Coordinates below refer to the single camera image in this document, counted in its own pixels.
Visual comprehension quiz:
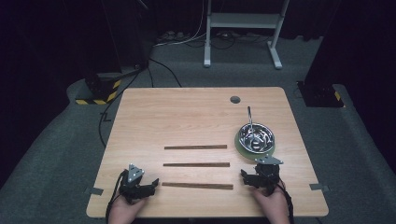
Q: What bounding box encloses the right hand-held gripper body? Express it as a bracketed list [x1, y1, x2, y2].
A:
[253, 154, 284, 196]

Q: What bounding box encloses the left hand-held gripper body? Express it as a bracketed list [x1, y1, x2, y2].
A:
[119, 162, 157, 205]

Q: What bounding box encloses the shiny metal bowl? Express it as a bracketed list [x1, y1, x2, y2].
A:
[238, 122, 276, 155]

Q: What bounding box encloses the brown wooden chopstick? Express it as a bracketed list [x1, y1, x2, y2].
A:
[161, 181, 234, 190]
[163, 161, 231, 168]
[163, 144, 228, 150]

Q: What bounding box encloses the person's left hand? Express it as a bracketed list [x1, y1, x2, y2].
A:
[107, 195, 148, 224]

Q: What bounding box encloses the person's right hand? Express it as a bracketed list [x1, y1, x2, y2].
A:
[251, 182, 290, 224]

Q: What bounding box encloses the green round plate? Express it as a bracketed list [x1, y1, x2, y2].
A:
[233, 130, 276, 162]

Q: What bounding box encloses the grey tape piece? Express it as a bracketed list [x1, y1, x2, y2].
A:
[84, 186, 105, 197]
[309, 183, 331, 192]

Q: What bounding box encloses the metal spoon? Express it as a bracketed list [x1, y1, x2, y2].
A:
[247, 105, 260, 149]

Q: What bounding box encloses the black stand base yellow mark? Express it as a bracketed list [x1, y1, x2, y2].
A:
[296, 80, 346, 109]

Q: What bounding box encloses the black yellow striped base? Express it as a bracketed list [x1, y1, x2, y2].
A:
[75, 72, 123, 106]

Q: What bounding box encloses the power strip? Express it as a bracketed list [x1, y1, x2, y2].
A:
[156, 30, 191, 44]

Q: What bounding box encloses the white metal stand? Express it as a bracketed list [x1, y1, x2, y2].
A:
[203, 0, 291, 70]

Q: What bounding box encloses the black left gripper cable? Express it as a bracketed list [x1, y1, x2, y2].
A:
[105, 169, 129, 224]

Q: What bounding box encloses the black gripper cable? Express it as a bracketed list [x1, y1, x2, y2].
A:
[278, 178, 295, 224]
[105, 169, 129, 224]

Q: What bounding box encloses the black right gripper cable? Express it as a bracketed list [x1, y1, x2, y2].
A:
[278, 178, 295, 224]

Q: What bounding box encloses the black floor cable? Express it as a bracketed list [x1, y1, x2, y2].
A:
[98, 57, 183, 148]

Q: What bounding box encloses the white floor cable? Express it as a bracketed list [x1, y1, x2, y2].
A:
[152, 0, 209, 49]

